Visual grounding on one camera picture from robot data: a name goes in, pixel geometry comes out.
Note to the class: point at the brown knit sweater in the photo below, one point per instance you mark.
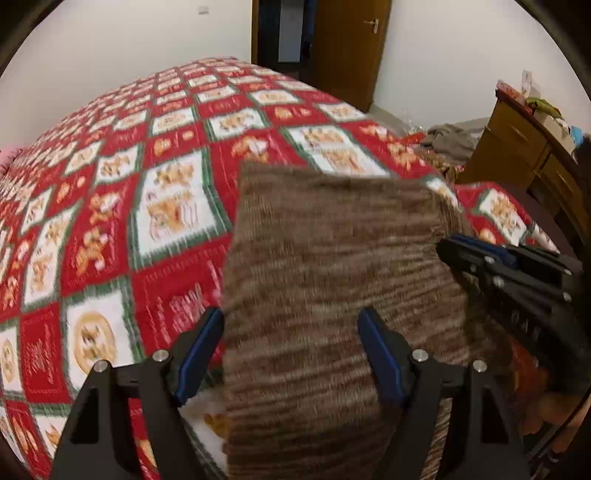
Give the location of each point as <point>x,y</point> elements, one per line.
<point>323,277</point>

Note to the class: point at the red printed blanket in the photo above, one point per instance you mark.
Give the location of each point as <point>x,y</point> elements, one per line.
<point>115,184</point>

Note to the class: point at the brown wooden door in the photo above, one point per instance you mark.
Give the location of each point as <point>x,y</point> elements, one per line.
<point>351,55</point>

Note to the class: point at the grey crumpled cloth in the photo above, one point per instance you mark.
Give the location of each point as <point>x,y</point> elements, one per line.
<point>450,141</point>

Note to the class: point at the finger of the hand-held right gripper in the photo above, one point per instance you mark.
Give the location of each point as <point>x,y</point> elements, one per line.
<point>508,258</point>
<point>480,270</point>

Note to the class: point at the pink folded cloth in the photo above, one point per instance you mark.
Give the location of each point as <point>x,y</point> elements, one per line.
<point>7,158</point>

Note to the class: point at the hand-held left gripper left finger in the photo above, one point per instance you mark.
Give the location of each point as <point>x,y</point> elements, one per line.
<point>198,355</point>

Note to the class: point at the brown wooden dresser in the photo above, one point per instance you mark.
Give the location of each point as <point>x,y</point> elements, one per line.
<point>512,134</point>

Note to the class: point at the wooden door frame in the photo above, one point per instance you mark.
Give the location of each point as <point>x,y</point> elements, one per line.
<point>256,32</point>

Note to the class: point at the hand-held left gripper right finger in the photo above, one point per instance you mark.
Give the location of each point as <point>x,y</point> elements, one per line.
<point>381,355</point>

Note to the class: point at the green cloth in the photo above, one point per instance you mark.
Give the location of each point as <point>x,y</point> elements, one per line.
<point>545,106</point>

